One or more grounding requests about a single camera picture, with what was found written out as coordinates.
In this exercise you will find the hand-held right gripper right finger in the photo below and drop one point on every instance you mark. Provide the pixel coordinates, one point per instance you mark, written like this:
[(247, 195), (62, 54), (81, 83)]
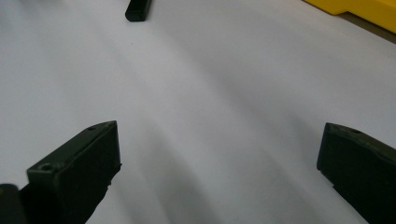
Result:
[(361, 168)]

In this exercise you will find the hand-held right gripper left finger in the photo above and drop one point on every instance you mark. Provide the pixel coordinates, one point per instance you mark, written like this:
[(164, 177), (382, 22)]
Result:
[(77, 174)]

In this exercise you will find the yellow plastic tray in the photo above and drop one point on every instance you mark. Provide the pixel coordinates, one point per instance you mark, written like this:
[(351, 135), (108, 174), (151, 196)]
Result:
[(367, 9)]

